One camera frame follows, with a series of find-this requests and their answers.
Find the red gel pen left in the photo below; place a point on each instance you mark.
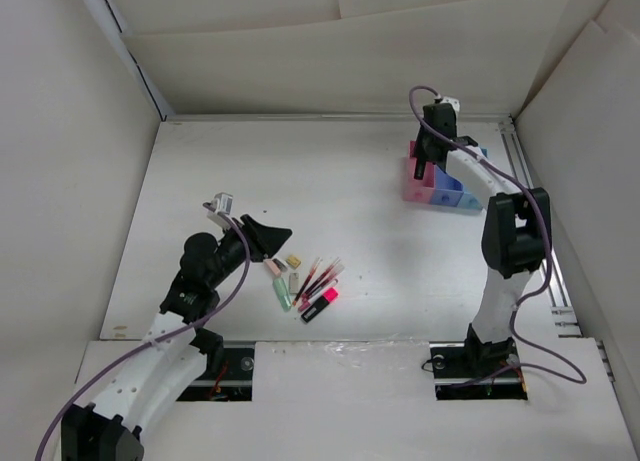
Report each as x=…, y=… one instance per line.
x=307, y=280

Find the pink eraser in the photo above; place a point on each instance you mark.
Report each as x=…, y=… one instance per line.
x=273, y=267

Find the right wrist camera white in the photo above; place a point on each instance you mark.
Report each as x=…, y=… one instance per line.
x=453, y=102

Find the red gel pen middle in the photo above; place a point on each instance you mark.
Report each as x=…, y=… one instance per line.
x=320, y=276

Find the green eraser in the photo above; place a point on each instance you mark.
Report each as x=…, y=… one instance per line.
x=282, y=292

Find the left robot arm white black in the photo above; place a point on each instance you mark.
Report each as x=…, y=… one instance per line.
x=176, y=350

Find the grey eraser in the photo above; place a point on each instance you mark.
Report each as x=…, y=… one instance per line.
x=294, y=283

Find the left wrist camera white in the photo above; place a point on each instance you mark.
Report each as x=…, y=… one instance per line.
x=219, y=209

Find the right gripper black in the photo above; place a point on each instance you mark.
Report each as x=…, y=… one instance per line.
x=421, y=154

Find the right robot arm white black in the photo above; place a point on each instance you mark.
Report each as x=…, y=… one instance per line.
x=515, y=238

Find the tan eraser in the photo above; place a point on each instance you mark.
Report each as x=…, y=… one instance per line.
x=293, y=261

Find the white marker pink cap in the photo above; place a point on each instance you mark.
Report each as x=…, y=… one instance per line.
x=306, y=302

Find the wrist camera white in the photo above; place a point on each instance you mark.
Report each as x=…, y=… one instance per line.
x=219, y=209
x=453, y=102

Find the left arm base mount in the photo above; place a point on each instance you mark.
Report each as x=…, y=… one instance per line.
x=228, y=376

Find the light blue container box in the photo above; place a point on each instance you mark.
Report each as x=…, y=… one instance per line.
x=468, y=200

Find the red gel pen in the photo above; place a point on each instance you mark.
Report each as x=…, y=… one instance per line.
x=307, y=280
x=320, y=276

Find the pink highlighter black body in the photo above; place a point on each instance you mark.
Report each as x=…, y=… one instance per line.
x=321, y=303

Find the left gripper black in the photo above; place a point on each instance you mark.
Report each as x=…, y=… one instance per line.
x=263, y=241

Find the pink container box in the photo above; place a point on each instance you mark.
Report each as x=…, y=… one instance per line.
x=418, y=190

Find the dark blue container box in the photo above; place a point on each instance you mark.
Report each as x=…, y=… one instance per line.
x=447, y=190

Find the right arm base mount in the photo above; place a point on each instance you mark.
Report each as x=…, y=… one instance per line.
x=475, y=376

